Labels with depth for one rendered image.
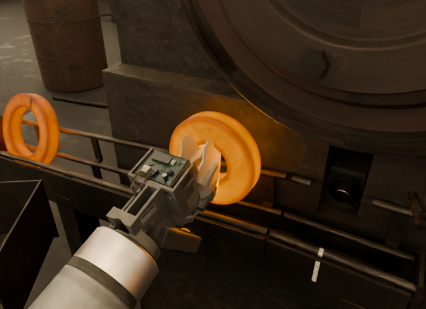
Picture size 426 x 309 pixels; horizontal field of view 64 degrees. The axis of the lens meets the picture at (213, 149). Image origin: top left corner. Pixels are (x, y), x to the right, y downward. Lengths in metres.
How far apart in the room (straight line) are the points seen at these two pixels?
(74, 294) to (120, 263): 0.05
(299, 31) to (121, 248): 0.28
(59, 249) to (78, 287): 1.23
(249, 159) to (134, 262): 0.22
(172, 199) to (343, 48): 0.25
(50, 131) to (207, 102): 0.42
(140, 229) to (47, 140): 0.51
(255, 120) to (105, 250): 0.30
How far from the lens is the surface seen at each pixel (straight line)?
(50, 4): 3.09
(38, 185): 0.68
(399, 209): 0.55
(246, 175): 0.52
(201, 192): 0.48
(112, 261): 0.39
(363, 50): 0.29
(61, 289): 0.39
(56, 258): 1.58
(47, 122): 0.87
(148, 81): 0.65
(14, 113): 0.98
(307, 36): 0.30
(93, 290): 0.38
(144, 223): 0.41
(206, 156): 0.48
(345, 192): 0.58
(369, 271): 0.52
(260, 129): 0.56
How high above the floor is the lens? 1.08
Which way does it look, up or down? 30 degrees down
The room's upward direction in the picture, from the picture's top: straight up
